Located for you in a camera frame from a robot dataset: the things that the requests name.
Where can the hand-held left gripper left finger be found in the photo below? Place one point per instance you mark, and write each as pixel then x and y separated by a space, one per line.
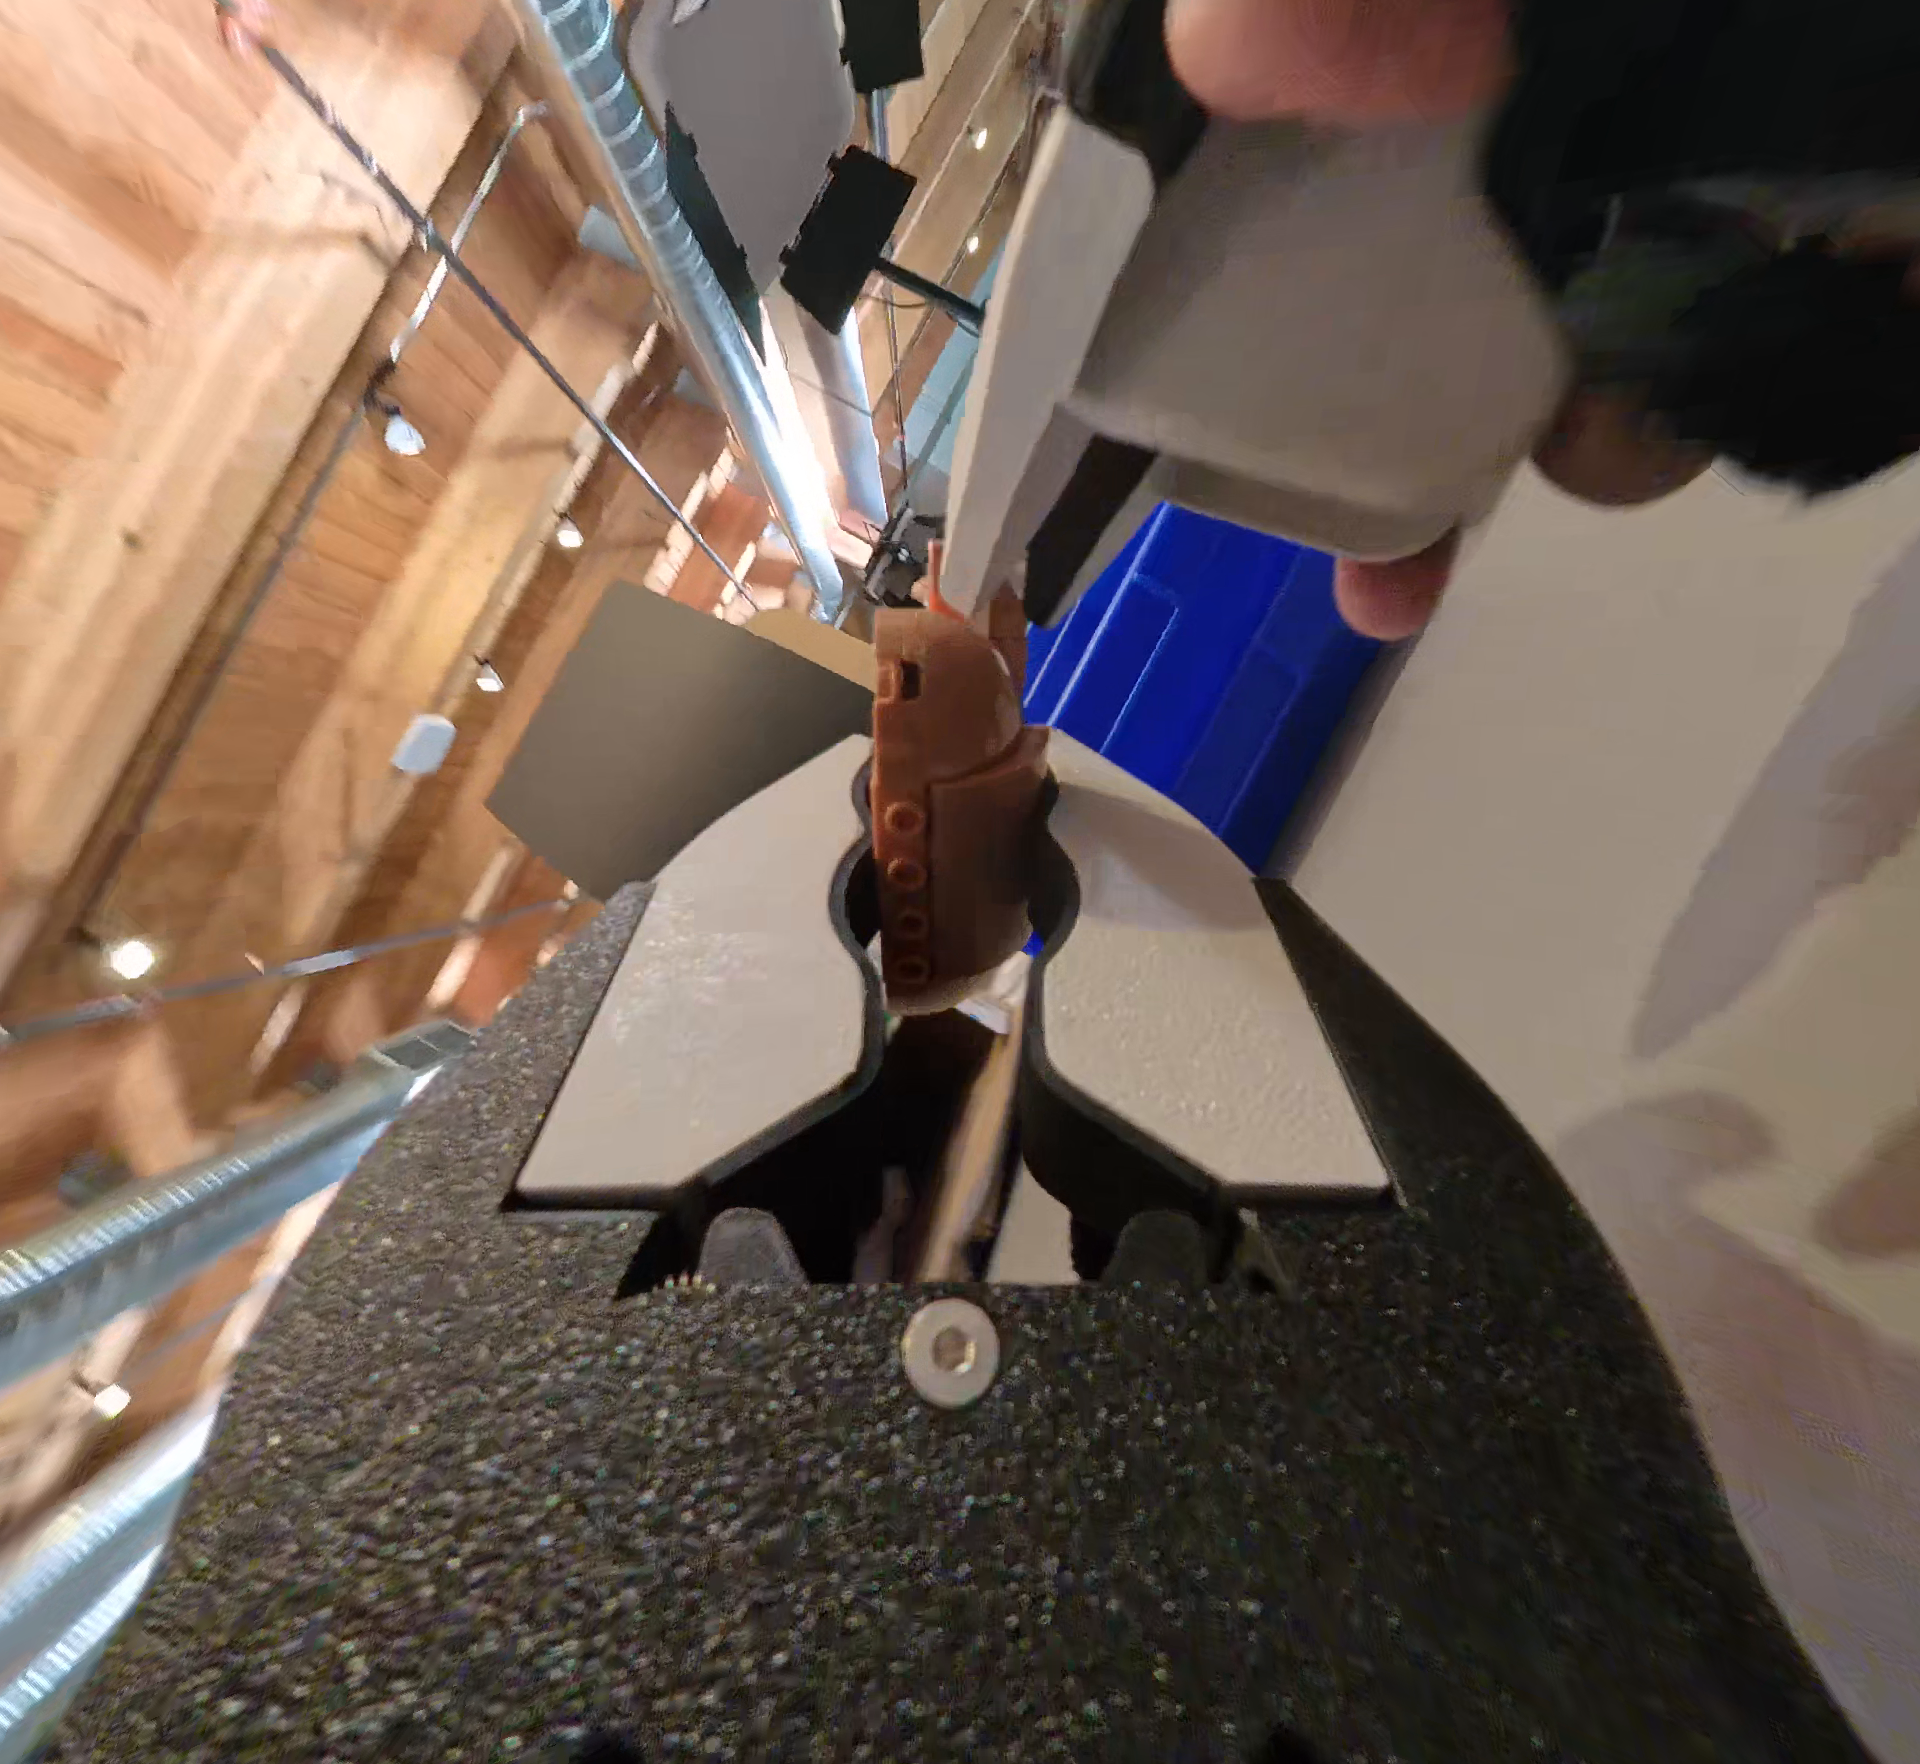
pixel 721 1029

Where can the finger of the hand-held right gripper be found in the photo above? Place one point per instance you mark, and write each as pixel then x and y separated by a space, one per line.
pixel 1036 370

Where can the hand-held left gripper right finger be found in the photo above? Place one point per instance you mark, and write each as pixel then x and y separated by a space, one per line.
pixel 1201 1029

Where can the brown brick-built toy animal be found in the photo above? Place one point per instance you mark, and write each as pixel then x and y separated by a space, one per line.
pixel 960 805

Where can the blue plastic bin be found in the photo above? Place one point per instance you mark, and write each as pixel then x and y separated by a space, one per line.
pixel 1185 685

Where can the black tripod stand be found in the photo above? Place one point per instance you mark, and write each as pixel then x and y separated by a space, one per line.
pixel 902 444

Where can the black wood-edged divider panel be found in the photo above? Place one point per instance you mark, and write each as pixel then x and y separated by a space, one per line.
pixel 677 745

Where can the white ceiling access point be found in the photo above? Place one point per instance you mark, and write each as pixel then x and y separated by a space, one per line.
pixel 424 745

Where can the grey studio light panel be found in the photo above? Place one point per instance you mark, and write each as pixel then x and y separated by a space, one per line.
pixel 766 40

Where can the silver ventilation duct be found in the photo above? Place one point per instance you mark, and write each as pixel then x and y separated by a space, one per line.
pixel 646 145
pixel 151 1240

